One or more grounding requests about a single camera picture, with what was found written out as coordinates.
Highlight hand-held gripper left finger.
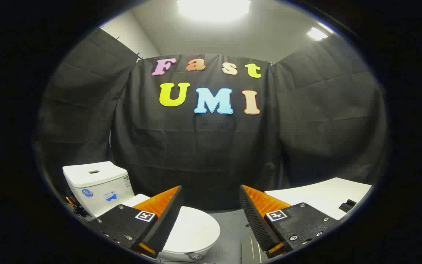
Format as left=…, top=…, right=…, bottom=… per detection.
left=86, top=185, right=183, bottom=259

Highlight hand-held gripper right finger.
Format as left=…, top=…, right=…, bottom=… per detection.
left=239, top=184, right=340, bottom=259

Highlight white toilet lid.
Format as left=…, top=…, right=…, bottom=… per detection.
left=123, top=194, right=221, bottom=254

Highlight white ceramic toilet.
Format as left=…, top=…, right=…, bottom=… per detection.
left=62, top=161, right=217, bottom=262

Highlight white drawer cabinet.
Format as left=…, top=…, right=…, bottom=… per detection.
left=241, top=177, right=373, bottom=263

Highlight black backdrop cloth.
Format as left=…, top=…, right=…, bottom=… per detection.
left=33, top=27, right=389, bottom=211

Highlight small black block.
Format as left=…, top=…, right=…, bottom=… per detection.
left=339, top=199, right=357, bottom=213

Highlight small ceiling light panel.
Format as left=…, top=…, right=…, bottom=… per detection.
left=307, top=27, right=329, bottom=41

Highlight large ceiling light panel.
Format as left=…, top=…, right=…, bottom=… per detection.
left=177, top=0, right=251, bottom=21

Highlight orange and black wires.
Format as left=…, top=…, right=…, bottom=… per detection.
left=66, top=195, right=91, bottom=219

